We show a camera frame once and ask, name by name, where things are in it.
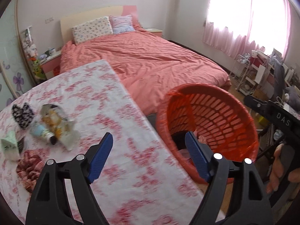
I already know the brown red scrunchie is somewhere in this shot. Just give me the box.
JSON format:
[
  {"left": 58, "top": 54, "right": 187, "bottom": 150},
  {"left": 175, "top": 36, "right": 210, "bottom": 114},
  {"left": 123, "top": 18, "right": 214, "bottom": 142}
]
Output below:
[{"left": 16, "top": 150, "right": 44, "bottom": 193}]

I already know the orange plastic trash basket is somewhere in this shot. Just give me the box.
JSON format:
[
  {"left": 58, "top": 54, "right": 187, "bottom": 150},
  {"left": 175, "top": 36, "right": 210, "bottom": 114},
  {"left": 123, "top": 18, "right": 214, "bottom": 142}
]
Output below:
[{"left": 156, "top": 83, "right": 259, "bottom": 184}]

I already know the right hand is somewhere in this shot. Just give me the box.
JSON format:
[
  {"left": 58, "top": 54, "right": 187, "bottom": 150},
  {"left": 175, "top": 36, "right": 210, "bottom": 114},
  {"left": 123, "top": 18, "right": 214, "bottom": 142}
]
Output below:
[{"left": 266, "top": 144, "right": 300, "bottom": 194}]

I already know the yellow snack wrapper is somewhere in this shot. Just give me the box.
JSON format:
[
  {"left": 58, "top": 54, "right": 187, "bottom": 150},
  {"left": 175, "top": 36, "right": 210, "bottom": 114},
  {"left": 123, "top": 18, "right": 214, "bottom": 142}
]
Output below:
[{"left": 40, "top": 104, "right": 80, "bottom": 151}]

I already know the red floral white tablecloth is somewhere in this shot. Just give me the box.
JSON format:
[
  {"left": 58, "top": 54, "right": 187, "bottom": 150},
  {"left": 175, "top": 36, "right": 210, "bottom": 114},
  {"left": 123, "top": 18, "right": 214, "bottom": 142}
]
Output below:
[{"left": 1, "top": 60, "right": 203, "bottom": 224}]

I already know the cluttered shelf rack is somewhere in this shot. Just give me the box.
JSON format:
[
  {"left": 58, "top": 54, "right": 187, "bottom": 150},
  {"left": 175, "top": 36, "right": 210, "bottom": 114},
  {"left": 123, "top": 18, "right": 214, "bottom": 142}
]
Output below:
[{"left": 229, "top": 49, "right": 293, "bottom": 100}]

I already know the light blue cream tube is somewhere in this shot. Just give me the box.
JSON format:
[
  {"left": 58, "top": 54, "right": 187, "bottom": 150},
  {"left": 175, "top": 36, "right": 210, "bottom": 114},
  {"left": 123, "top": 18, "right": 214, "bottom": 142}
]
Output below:
[{"left": 29, "top": 121, "right": 58, "bottom": 145}]

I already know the brown plastic hair clip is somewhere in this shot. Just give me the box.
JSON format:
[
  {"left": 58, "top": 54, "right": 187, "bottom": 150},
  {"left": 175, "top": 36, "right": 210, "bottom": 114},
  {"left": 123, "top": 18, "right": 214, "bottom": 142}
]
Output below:
[{"left": 17, "top": 137, "right": 25, "bottom": 154}]

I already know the black white floral scrunchie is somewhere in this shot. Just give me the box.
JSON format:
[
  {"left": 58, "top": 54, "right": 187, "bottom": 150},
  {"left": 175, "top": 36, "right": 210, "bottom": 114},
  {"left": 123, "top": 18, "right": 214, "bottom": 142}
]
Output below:
[{"left": 12, "top": 103, "right": 35, "bottom": 129}]

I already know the small orange bin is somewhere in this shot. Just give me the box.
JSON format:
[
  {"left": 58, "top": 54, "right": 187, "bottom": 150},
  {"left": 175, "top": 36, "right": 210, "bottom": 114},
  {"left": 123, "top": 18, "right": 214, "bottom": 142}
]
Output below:
[{"left": 53, "top": 66, "right": 60, "bottom": 76}]

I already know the pink white nightstand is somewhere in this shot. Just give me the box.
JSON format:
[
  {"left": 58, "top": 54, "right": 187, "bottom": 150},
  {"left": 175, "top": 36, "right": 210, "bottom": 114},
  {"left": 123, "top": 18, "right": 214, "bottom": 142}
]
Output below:
[{"left": 41, "top": 50, "right": 62, "bottom": 80}]

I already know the floral sliding wardrobe door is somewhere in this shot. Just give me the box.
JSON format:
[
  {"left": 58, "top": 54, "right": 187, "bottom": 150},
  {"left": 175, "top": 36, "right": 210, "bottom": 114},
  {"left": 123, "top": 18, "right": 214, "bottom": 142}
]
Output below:
[{"left": 1, "top": 0, "right": 33, "bottom": 110}]

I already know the salmon pink bed duvet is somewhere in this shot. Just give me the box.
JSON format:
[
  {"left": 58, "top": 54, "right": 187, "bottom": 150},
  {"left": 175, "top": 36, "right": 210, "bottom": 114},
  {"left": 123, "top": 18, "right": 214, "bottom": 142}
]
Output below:
[{"left": 60, "top": 28, "right": 231, "bottom": 115}]

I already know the pink window curtain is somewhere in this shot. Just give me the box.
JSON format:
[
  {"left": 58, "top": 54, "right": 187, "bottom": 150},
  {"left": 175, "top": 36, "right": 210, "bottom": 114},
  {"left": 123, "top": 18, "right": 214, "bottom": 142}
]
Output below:
[{"left": 203, "top": 0, "right": 291, "bottom": 58}]

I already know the white mug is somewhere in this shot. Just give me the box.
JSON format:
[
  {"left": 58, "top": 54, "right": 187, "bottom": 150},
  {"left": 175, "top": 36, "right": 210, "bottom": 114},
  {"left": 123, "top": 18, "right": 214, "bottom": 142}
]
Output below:
[{"left": 48, "top": 48, "right": 56, "bottom": 56}]

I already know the plush toy display tube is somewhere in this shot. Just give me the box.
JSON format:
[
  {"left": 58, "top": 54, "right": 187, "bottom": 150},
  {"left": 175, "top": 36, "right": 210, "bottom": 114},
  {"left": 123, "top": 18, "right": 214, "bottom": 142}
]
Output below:
[{"left": 20, "top": 26, "right": 46, "bottom": 84}]

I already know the floral white pillow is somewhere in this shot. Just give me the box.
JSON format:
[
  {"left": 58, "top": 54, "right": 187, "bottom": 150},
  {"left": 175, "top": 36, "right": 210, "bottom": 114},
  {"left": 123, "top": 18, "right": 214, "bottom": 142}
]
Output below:
[{"left": 72, "top": 16, "right": 113, "bottom": 45}]

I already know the far pink nightstand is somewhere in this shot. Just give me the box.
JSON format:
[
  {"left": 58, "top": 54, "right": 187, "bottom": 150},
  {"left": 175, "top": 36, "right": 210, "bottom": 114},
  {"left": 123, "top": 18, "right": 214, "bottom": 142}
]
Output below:
[{"left": 145, "top": 28, "right": 163, "bottom": 38}]

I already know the beige pink headboard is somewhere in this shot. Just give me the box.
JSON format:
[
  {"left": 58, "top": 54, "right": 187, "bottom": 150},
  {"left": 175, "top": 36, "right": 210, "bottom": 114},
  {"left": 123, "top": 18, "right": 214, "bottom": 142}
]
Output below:
[{"left": 59, "top": 4, "right": 141, "bottom": 47}]

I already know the pink striped pillow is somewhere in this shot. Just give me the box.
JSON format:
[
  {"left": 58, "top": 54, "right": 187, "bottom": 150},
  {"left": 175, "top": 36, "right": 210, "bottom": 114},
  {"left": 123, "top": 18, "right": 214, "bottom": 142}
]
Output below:
[{"left": 110, "top": 15, "right": 135, "bottom": 35}]

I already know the white wall socket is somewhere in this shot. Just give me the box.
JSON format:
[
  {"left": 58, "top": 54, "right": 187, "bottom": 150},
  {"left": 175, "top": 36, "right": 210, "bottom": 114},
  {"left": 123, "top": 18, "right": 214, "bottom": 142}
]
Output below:
[{"left": 45, "top": 17, "right": 54, "bottom": 24}]

